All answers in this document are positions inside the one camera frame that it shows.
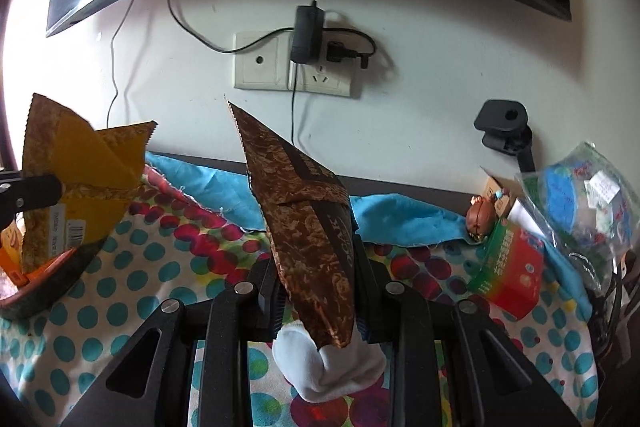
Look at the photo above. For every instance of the black power adapter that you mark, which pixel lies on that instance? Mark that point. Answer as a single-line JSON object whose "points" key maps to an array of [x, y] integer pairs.
{"points": [[307, 34]]}

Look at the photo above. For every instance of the black clamp mount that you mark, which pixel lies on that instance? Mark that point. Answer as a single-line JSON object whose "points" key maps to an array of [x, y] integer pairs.
{"points": [[506, 131]]}

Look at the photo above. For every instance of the white wall socket plate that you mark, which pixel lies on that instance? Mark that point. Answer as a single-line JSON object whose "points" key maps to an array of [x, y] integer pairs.
{"points": [[266, 66]]}

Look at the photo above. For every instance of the small cardboard box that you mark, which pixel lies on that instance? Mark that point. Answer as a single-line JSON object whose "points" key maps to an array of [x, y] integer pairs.
{"points": [[503, 192]]}

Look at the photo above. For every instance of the yellow snack bag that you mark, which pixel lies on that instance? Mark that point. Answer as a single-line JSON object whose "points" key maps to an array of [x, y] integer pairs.
{"points": [[100, 172]]}

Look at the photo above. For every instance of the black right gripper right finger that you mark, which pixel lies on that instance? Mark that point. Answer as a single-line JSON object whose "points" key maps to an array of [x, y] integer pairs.
{"points": [[455, 351]]}

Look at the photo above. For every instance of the green red medicine box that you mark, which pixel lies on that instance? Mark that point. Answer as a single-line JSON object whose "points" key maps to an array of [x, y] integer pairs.
{"points": [[511, 273]]}

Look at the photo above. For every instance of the red round basin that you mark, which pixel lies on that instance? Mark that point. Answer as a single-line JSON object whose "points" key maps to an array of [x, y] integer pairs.
{"points": [[24, 295]]}

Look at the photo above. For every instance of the blue cloth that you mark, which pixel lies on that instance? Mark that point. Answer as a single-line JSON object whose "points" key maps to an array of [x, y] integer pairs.
{"points": [[392, 218]]}

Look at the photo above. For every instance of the colourful polka dot cloth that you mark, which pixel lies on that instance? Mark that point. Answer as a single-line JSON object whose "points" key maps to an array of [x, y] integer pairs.
{"points": [[167, 248]]}

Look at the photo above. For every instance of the white sock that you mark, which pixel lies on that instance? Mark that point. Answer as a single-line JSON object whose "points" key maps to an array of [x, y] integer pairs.
{"points": [[324, 374]]}

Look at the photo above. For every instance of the brown walnut charm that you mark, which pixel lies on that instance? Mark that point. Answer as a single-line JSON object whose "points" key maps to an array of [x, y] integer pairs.
{"points": [[481, 217]]}

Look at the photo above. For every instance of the clear plastic bag with items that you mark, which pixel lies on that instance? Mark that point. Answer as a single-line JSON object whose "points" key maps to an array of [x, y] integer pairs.
{"points": [[588, 210]]}

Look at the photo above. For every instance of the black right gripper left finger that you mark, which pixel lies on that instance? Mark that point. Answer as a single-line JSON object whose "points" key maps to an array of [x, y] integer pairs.
{"points": [[187, 358]]}

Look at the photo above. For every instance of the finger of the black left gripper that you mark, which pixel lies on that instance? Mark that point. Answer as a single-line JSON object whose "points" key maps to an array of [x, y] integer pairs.
{"points": [[21, 193]]}

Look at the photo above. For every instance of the brown snack bag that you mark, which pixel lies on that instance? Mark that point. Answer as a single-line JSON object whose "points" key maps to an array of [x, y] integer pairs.
{"points": [[310, 226]]}

